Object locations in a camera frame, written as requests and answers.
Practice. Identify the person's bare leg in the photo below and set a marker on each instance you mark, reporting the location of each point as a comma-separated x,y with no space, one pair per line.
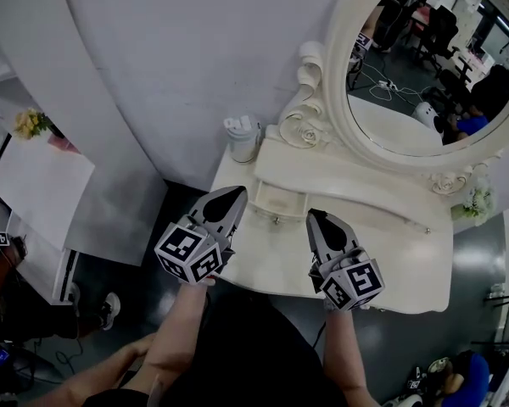
97,375

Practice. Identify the oval white-framed mirror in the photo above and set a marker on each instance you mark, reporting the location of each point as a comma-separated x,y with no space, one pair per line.
424,79

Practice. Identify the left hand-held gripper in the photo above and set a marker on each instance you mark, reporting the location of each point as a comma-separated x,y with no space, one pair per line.
186,248

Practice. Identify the long white drawer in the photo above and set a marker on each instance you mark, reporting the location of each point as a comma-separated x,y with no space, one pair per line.
365,210

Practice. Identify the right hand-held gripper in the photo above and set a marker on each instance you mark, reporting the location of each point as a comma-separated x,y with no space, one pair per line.
356,280

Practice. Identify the person's left forearm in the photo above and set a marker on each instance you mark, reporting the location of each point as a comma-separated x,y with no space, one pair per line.
178,333

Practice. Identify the white dressing table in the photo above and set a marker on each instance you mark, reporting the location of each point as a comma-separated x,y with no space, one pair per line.
280,261

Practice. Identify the person's right forearm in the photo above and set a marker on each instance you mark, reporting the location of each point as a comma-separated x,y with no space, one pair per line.
343,354

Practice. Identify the small white dressing table drawer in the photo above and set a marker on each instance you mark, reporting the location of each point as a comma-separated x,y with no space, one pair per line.
280,202

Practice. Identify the white flower bouquet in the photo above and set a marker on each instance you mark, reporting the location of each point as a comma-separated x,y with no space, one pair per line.
477,204

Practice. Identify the yellow flower bouquet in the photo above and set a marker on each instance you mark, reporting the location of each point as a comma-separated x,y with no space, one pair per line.
27,123

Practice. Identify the person's left hand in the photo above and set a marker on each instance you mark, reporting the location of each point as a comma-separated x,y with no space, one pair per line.
203,283

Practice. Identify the metal clothes rack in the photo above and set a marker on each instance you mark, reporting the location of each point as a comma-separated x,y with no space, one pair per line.
507,312

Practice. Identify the clear jar with white lid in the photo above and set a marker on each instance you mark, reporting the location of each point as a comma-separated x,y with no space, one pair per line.
242,142

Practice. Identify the white cabinet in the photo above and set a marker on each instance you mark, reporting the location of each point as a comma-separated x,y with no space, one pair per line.
42,185

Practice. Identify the person's black clothing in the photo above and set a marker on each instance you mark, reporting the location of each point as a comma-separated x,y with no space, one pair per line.
254,354

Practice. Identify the pink box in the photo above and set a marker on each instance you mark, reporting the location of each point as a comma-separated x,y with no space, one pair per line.
63,143

